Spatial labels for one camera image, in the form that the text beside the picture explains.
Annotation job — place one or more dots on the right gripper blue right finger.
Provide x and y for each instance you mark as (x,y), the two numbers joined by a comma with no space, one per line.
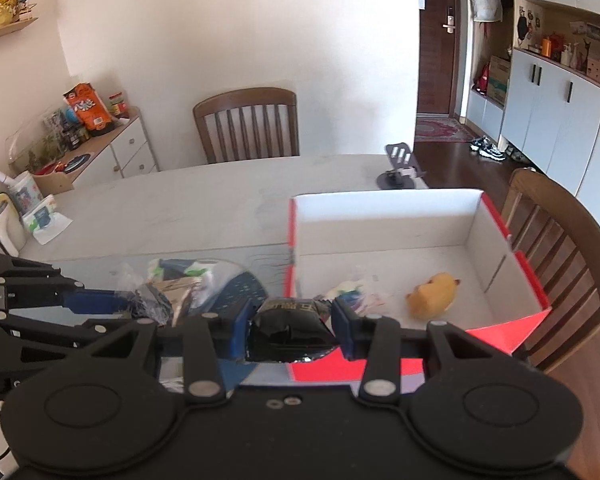
(360,337)

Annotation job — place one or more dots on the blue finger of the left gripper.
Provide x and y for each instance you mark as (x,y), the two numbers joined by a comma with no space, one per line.
(98,302)

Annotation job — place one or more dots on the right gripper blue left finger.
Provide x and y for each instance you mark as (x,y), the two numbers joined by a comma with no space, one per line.
(228,328)

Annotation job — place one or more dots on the blueberry bread clear package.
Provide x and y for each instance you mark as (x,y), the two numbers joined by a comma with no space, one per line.
(363,295)

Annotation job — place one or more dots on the black seeds snack packet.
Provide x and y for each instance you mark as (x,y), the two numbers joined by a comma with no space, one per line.
(288,330)

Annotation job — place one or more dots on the silver foil snack bag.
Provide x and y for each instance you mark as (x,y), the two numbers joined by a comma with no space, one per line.
(166,302)

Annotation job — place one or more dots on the white green blue pouch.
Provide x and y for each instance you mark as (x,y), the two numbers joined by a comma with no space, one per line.
(190,269)

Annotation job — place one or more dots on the round blue placemat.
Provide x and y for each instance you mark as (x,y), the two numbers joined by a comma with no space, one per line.
(233,292)

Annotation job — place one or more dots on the tissue pack with tissue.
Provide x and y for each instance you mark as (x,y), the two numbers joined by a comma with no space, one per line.
(45,222)

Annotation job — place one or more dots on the red cardboard shoe box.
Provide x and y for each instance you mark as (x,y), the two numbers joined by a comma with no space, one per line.
(407,237)

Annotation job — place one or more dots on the white drawer sideboard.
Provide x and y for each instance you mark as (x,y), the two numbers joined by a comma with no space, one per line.
(123,153)

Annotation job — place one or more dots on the grey phone stand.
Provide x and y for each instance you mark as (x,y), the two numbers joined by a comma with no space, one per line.
(405,172)

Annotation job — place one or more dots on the orange snack bag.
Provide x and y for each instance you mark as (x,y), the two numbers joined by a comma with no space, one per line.
(89,109)

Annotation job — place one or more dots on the red patterned door rug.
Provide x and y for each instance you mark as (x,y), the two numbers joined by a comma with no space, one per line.
(441,129)

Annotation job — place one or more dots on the brown wooden chair far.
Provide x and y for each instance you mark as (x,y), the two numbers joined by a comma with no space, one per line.
(245,124)

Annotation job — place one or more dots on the brown wooden chair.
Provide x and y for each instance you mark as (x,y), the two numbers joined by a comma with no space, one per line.
(561,242)
(245,124)

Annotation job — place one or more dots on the sneakers on floor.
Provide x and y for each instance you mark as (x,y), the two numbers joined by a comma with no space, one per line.
(486,149)

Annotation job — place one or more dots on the brown wooden chair right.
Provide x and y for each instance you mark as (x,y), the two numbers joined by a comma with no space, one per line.
(561,242)

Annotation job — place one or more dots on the hanging grey tote bag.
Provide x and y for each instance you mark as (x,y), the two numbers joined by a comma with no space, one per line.
(487,11)

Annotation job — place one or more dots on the white wall cabinet unit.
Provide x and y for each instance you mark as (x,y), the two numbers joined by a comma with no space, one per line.
(541,65)

